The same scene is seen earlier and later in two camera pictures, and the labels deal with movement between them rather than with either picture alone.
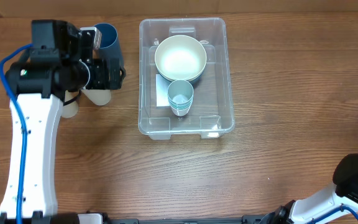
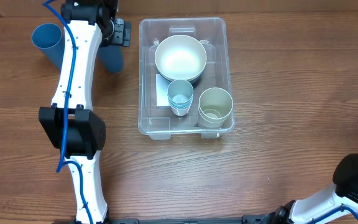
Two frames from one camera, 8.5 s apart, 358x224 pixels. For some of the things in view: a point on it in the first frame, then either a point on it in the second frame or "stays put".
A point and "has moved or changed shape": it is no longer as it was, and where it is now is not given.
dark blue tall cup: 110,50 stays put
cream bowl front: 180,57 stays put
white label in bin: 161,91 stays put
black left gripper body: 103,83 to 115,34
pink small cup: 181,113 stays put
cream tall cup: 99,97 to 215,104
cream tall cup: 70,110 has moved or changed shape
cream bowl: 180,70 stays put
